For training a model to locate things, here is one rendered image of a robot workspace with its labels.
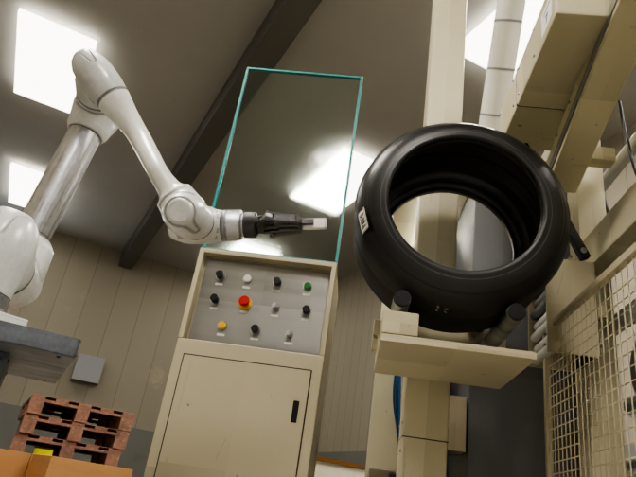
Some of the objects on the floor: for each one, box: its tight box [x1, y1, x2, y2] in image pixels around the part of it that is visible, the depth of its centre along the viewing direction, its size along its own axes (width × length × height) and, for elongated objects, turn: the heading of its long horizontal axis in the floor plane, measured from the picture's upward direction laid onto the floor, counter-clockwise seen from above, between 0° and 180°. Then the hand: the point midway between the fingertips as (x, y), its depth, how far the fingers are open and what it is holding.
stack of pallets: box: [9, 394, 135, 467], centre depth 548 cm, size 134×96×95 cm
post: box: [396, 0, 468, 477], centre depth 197 cm, size 13×13×250 cm
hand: (314, 223), depth 165 cm, fingers closed
